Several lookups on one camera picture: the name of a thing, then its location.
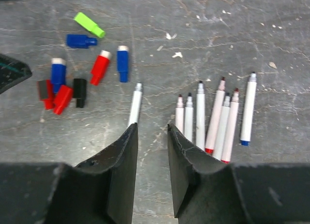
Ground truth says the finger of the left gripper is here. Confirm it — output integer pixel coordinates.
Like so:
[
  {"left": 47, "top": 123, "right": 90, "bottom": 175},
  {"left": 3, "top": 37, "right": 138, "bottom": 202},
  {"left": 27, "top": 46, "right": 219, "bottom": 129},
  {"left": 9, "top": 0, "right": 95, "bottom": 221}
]
[{"left": 0, "top": 54, "right": 32, "bottom": 93}]

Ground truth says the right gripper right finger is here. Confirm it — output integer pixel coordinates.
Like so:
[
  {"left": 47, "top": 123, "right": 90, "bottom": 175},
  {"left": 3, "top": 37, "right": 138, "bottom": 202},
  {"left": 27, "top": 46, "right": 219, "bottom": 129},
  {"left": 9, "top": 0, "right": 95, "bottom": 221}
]
[{"left": 167, "top": 124, "right": 310, "bottom": 224}]

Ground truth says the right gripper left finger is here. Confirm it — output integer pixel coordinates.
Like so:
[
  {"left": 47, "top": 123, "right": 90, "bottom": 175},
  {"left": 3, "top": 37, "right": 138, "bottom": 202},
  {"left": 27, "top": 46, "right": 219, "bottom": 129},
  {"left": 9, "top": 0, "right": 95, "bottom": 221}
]
[{"left": 0, "top": 124, "right": 138, "bottom": 224}]

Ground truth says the plain blue marker cap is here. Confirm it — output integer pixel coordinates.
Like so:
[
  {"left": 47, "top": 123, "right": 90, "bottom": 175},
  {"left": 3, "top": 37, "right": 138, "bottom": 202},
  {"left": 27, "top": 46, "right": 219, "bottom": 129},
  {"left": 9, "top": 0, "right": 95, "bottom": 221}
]
[{"left": 66, "top": 34, "right": 97, "bottom": 49}]

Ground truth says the red cap marker with eraser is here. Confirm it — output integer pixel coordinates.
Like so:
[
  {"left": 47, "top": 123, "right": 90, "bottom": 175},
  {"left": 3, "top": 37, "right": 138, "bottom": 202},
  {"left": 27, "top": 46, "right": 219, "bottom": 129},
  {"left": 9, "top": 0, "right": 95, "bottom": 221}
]
[{"left": 221, "top": 88, "right": 239, "bottom": 164}]

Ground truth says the blue cap marker with eraser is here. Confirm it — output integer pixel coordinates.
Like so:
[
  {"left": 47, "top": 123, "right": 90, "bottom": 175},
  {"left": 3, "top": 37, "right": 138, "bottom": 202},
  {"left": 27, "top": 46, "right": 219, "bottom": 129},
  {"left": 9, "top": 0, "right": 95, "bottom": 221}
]
[{"left": 195, "top": 80, "right": 205, "bottom": 151}]

